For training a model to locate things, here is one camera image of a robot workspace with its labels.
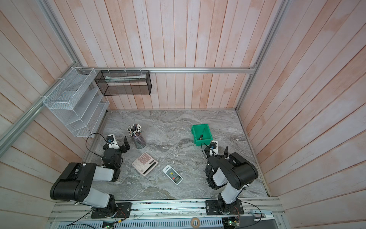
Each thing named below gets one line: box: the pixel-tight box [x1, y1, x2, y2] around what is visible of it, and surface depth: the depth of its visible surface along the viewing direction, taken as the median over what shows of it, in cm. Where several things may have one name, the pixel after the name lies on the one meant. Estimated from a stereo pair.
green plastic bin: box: [191, 123, 214, 147], surface depth 106 cm
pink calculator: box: [132, 152, 159, 177], surface depth 90 cm
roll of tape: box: [190, 217, 201, 229], surface depth 71 cm
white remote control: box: [162, 164, 184, 186], surface depth 86 cm
